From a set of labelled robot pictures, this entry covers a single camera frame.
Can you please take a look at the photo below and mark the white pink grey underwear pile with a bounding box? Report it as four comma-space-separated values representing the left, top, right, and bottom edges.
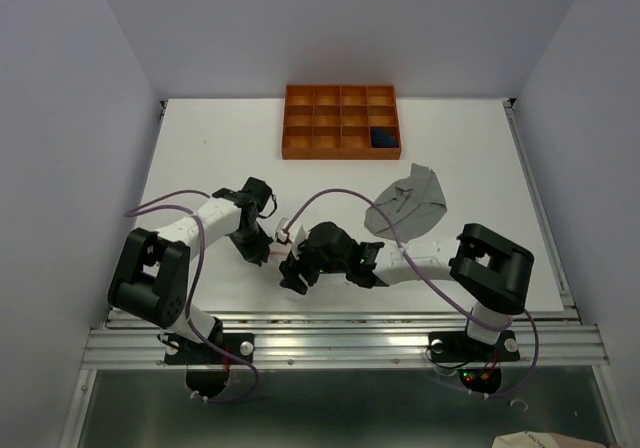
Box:
269, 244, 291, 262

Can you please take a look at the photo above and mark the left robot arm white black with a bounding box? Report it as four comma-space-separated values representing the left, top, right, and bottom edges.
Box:
108, 177, 276, 362

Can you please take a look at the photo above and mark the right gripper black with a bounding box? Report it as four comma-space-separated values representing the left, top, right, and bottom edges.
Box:
279, 234, 348, 293

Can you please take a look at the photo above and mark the white pink bag corner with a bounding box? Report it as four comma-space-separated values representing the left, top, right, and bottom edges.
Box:
492, 431, 602, 448

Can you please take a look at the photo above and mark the orange compartment tray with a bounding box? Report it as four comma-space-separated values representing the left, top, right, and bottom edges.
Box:
281, 84, 402, 160

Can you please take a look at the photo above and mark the aluminium rail frame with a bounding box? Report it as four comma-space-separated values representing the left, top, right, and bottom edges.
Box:
64, 102, 625, 447

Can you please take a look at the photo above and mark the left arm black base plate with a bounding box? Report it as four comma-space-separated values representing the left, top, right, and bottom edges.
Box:
158, 332, 255, 366

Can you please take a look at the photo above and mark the navy blue underwear white trim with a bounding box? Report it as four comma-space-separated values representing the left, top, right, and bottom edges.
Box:
370, 127, 399, 149

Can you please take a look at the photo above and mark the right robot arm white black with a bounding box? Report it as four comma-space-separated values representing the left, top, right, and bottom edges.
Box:
276, 219, 535, 358

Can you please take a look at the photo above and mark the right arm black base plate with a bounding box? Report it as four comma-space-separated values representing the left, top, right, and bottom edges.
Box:
427, 330, 520, 364

